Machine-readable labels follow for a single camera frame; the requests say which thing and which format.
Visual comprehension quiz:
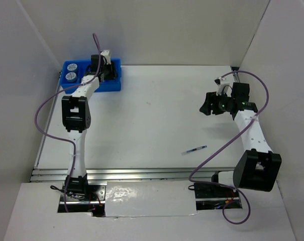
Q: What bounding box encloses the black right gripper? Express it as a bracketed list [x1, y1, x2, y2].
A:
[199, 90, 235, 115]

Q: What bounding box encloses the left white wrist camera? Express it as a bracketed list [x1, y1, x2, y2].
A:
[100, 50, 111, 65]

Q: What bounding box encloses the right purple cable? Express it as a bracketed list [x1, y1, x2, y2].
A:
[188, 70, 269, 225]

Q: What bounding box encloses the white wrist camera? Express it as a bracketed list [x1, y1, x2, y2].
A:
[214, 77, 231, 96]
[100, 50, 111, 65]

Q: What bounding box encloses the aluminium front rail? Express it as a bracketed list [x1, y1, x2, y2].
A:
[30, 166, 265, 182]

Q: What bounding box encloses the silver foil cover sheet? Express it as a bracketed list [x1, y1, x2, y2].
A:
[105, 181, 197, 217]

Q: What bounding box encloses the purple cable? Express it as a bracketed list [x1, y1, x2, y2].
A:
[35, 33, 102, 213]
[188, 70, 269, 225]

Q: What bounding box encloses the aluminium rail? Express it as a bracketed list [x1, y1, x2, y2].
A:
[30, 166, 265, 182]
[231, 66, 272, 178]

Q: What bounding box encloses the aluminium right rail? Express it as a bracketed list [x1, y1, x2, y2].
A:
[231, 66, 272, 178]

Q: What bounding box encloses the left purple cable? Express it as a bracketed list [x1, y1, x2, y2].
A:
[35, 33, 102, 213]

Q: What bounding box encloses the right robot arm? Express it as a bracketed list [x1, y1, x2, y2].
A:
[199, 78, 282, 192]

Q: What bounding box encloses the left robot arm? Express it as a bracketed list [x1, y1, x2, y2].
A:
[61, 50, 118, 200]

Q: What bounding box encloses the dark blue gel pen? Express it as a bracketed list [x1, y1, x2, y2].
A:
[181, 145, 207, 156]

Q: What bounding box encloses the blue compartment tray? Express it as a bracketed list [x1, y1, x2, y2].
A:
[59, 58, 122, 92]

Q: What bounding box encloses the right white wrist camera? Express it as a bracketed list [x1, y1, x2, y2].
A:
[214, 77, 231, 96]

